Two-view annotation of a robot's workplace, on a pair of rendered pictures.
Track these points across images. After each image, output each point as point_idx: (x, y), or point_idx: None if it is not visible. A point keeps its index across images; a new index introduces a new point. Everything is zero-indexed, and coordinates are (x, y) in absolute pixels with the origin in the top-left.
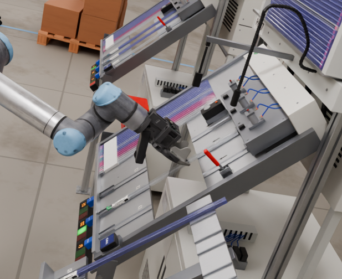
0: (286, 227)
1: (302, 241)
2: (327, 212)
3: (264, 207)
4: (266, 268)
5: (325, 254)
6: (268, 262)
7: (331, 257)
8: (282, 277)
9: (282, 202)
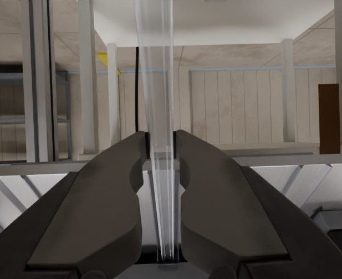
0: (38, 123)
1: (208, 28)
2: (94, 141)
3: (288, 10)
4: (40, 31)
5: (186, 39)
6: (42, 43)
7: (182, 41)
8: (132, 0)
9: (290, 27)
